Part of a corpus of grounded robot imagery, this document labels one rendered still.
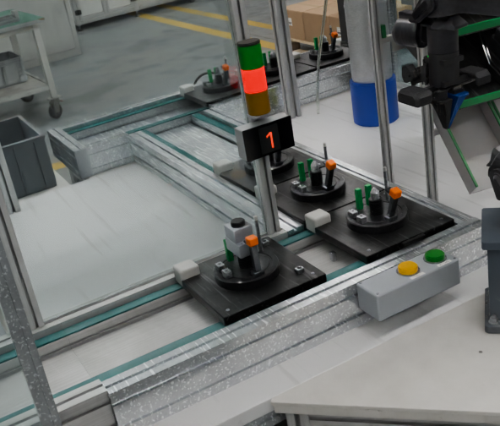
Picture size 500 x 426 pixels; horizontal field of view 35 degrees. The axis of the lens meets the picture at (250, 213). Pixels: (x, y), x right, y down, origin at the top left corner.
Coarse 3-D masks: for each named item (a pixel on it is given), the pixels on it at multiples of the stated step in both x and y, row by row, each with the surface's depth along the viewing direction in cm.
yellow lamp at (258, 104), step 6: (264, 90) 166; (246, 96) 167; (252, 96) 166; (258, 96) 166; (264, 96) 167; (252, 102) 167; (258, 102) 166; (264, 102) 167; (252, 108) 167; (258, 108) 167; (264, 108) 167; (270, 108) 169; (252, 114) 168; (258, 114) 168
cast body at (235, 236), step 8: (232, 224) 161; (240, 224) 160; (248, 224) 161; (232, 232) 160; (240, 232) 160; (248, 232) 161; (232, 240) 161; (240, 240) 161; (232, 248) 163; (240, 248) 160; (248, 248) 161; (240, 256) 161
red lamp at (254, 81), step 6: (246, 72) 164; (252, 72) 164; (258, 72) 164; (264, 72) 166; (246, 78) 165; (252, 78) 164; (258, 78) 164; (264, 78) 166; (246, 84) 166; (252, 84) 165; (258, 84) 165; (264, 84) 166; (246, 90) 166; (252, 90) 166; (258, 90) 165
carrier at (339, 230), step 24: (384, 168) 179; (360, 192) 179; (384, 192) 192; (312, 216) 182; (336, 216) 184; (360, 216) 174; (384, 216) 174; (408, 216) 177; (432, 216) 176; (336, 240) 174; (360, 240) 172; (384, 240) 170
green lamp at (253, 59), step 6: (240, 48) 162; (246, 48) 162; (252, 48) 162; (258, 48) 163; (240, 54) 163; (246, 54) 162; (252, 54) 162; (258, 54) 163; (240, 60) 164; (246, 60) 163; (252, 60) 163; (258, 60) 163; (240, 66) 165; (246, 66) 163; (252, 66) 163; (258, 66) 164
